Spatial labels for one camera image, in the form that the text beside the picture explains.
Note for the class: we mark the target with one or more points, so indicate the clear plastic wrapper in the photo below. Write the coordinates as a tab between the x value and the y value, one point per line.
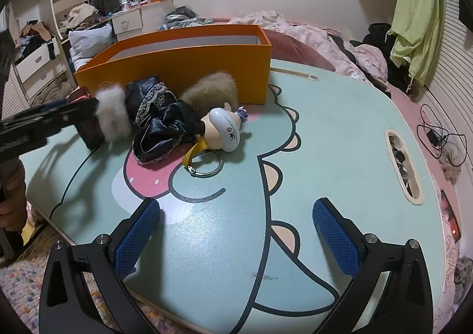
111	116

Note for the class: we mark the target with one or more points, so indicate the black clothes pile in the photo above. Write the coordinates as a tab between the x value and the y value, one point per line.
377	33

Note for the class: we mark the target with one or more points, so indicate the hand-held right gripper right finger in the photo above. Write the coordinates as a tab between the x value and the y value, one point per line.
336	241

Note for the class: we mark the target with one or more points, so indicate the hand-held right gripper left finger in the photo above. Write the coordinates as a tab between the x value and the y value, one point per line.
136	234

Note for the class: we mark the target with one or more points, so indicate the white bedside cabinet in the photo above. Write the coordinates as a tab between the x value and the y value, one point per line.
127	22

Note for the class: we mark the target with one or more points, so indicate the cartoon printed desktop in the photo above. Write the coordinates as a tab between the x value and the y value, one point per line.
351	116

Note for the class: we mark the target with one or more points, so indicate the white slatted door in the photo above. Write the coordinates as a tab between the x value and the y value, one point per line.
454	53

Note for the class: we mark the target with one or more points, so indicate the crumpled foil wrappers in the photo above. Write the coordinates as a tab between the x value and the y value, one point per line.
401	160

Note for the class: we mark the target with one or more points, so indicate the person's left hand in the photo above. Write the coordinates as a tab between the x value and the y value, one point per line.
14	190

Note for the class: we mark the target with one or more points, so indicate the beige fluffy cloth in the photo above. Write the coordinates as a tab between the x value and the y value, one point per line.
452	168

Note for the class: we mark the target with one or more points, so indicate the white drawer unit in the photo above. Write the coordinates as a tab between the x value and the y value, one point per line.
37	61

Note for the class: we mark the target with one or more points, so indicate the maroon pillow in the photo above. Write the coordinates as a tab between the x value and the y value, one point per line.
295	49

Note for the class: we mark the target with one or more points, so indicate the beige clothes pile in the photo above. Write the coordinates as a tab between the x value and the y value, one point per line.
79	13

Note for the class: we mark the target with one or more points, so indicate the black bag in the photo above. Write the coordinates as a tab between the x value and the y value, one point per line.
105	1

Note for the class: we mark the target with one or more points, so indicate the smartphone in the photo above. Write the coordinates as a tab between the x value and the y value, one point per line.
451	216

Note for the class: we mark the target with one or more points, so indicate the dark red pouch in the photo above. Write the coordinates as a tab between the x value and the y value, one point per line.
90	136

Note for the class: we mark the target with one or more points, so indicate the blue grey clothes pile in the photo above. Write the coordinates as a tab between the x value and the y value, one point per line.
181	14

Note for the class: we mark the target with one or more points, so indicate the orange cardboard box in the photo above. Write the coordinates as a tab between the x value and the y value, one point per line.
221	72

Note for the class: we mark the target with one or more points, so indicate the beige fur pompom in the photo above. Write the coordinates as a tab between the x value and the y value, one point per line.
210	88

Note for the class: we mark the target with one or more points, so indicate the pale blue pillow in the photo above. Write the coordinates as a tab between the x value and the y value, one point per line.
88	42

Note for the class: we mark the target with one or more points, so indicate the green hanging garment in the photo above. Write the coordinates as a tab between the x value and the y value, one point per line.
414	13

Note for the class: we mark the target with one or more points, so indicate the pink floral quilt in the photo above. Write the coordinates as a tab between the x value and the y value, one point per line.
288	27

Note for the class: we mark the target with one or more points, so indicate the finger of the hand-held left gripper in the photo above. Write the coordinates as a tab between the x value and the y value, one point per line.
66	107
70	121

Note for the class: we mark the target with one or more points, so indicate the dark satin lace cloth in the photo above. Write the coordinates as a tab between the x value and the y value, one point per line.
159	127

